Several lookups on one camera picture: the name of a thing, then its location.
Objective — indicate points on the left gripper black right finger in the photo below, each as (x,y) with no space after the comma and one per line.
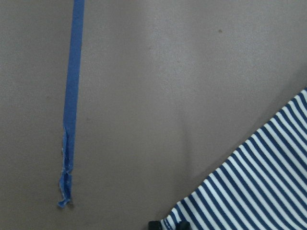
(183,225)

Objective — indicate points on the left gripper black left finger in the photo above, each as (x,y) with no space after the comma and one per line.
(155,225)

